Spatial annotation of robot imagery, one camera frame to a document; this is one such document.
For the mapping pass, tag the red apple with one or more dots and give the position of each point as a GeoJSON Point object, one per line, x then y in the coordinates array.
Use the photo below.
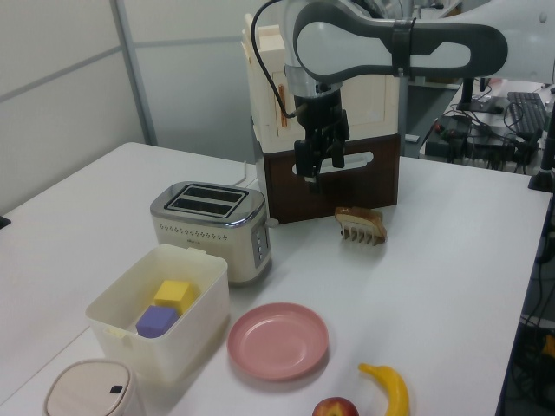
{"type": "Point", "coordinates": [336, 408]}

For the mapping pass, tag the cream cabinet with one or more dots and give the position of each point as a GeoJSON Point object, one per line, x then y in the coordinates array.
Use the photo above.
{"type": "Point", "coordinates": [368, 104]}

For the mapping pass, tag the small toast rack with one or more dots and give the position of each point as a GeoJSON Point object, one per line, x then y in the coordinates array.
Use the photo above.
{"type": "Point", "coordinates": [356, 236]}

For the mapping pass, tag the beige lidded bin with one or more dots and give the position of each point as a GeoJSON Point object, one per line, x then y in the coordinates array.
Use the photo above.
{"type": "Point", "coordinates": [86, 390]}

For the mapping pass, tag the pink plate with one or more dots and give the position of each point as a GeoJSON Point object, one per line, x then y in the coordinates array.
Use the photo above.
{"type": "Point", "coordinates": [277, 342]}

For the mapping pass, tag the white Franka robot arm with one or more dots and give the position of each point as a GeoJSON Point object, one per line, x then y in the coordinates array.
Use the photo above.
{"type": "Point", "coordinates": [433, 43]}

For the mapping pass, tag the black monitor stand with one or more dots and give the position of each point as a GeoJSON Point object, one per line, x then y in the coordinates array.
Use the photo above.
{"type": "Point", "coordinates": [481, 104]}

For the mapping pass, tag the black keyboard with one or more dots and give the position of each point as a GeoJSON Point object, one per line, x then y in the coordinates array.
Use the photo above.
{"type": "Point", "coordinates": [526, 110]}

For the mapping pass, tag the dark brown wooden box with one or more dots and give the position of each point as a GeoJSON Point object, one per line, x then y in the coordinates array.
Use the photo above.
{"type": "Point", "coordinates": [360, 186]}

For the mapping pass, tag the yellow block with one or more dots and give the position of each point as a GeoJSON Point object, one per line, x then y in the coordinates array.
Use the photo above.
{"type": "Point", "coordinates": [171, 292]}

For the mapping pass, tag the toast bread slice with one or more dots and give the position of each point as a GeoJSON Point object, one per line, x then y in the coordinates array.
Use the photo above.
{"type": "Point", "coordinates": [360, 216]}

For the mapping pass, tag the yellow banana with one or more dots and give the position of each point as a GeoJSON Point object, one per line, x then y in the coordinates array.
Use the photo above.
{"type": "Point", "coordinates": [396, 390]}

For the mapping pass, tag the cream and chrome toaster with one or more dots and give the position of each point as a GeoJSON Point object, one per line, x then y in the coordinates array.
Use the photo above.
{"type": "Point", "coordinates": [208, 242]}

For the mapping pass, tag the black clamp stand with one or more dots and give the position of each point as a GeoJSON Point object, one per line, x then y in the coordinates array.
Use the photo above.
{"type": "Point", "coordinates": [544, 169]}

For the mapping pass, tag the purple block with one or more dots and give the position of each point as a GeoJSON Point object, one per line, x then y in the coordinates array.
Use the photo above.
{"type": "Point", "coordinates": [154, 320]}

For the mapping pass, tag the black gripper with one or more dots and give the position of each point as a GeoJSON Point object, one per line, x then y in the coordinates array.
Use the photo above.
{"type": "Point", "coordinates": [318, 108]}

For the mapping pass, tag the white plastic container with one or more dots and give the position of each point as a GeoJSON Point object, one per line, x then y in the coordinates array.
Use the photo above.
{"type": "Point", "coordinates": [182, 342]}

